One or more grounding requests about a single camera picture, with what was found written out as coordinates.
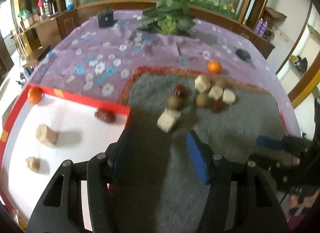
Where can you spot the purple floral tablecloth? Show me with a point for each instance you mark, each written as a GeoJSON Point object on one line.
{"type": "Point", "coordinates": [97, 62]}

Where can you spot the steel thermos flask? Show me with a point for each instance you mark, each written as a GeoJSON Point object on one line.
{"type": "Point", "coordinates": [49, 7]}

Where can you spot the red white gift box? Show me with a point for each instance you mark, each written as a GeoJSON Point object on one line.
{"type": "Point", "coordinates": [81, 136]}

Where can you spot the purple cans pair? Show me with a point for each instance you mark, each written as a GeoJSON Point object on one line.
{"type": "Point", "coordinates": [260, 27]}

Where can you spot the brown round fruit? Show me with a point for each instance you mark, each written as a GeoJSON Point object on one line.
{"type": "Point", "coordinates": [202, 100]}
{"type": "Point", "coordinates": [175, 103]}
{"type": "Point", "coordinates": [221, 83]}

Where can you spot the beige hexagonal cake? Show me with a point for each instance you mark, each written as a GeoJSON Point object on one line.
{"type": "Point", "coordinates": [46, 136]}

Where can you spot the dark red date left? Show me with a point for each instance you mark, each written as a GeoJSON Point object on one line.
{"type": "Point", "coordinates": [180, 91]}

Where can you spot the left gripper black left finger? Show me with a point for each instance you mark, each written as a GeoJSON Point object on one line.
{"type": "Point", "coordinates": [116, 155]}

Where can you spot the small far orange mandarin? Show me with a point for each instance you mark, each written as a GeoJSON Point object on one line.
{"type": "Point", "coordinates": [214, 67]}

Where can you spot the dark red dates cluster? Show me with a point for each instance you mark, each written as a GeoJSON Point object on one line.
{"type": "Point", "coordinates": [217, 106]}

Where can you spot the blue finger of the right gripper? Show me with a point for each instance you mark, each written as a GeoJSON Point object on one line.
{"type": "Point", "coordinates": [270, 143]}

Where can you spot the person right hand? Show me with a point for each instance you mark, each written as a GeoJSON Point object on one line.
{"type": "Point", "coordinates": [299, 207]}

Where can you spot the black cylindrical device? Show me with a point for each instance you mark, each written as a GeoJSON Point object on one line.
{"type": "Point", "coordinates": [106, 18]}

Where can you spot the beige cake block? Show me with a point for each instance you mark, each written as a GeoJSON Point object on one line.
{"type": "Point", "coordinates": [33, 164]}
{"type": "Point", "coordinates": [228, 97]}
{"type": "Point", "coordinates": [168, 119]}
{"type": "Point", "coordinates": [215, 92]}
{"type": "Point", "coordinates": [202, 84]}

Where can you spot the green leafy cabbage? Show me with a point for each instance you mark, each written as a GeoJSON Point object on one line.
{"type": "Point", "coordinates": [168, 17]}

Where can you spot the black car key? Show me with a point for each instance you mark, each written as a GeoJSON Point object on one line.
{"type": "Point", "coordinates": [243, 55]}

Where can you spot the beige cake block top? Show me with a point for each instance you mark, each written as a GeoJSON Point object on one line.
{"type": "Point", "coordinates": [202, 84]}

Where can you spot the brown round fruit top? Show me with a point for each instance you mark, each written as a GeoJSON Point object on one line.
{"type": "Point", "coordinates": [221, 83]}

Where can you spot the large orange mandarin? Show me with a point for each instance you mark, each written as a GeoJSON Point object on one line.
{"type": "Point", "coordinates": [34, 95]}

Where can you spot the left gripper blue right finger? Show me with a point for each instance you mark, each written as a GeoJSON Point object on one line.
{"type": "Point", "coordinates": [201, 157]}

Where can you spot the grey felt mat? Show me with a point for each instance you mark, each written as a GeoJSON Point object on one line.
{"type": "Point", "coordinates": [158, 190]}

